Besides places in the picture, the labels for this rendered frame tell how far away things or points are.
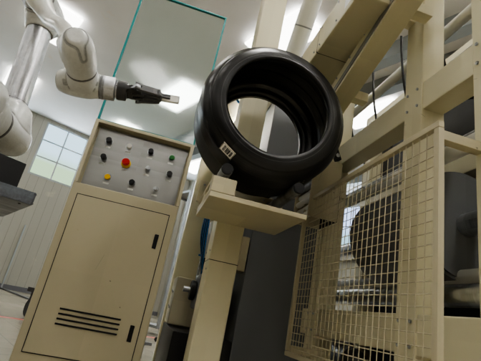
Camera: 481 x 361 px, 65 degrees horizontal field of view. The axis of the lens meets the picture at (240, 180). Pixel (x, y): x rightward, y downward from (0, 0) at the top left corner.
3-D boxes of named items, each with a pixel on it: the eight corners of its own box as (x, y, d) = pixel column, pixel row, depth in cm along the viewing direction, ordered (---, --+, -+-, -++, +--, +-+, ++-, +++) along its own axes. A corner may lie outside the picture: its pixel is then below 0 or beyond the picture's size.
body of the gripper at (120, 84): (117, 75, 141) (142, 79, 143) (118, 87, 149) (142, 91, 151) (114, 92, 139) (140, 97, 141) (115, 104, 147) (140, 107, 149)
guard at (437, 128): (283, 354, 161) (304, 200, 185) (288, 355, 161) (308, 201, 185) (436, 414, 78) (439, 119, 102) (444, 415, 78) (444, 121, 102)
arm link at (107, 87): (104, 83, 149) (119, 85, 150) (100, 103, 146) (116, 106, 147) (101, 69, 140) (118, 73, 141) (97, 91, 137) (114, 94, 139)
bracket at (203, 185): (195, 202, 168) (200, 181, 172) (278, 223, 175) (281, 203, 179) (196, 200, 165) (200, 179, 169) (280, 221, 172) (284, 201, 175)
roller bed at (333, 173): (291, 223, 190) (299, 168, 200) (318, 229, 193) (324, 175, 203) (307, 215, 172) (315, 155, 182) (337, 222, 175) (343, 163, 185)
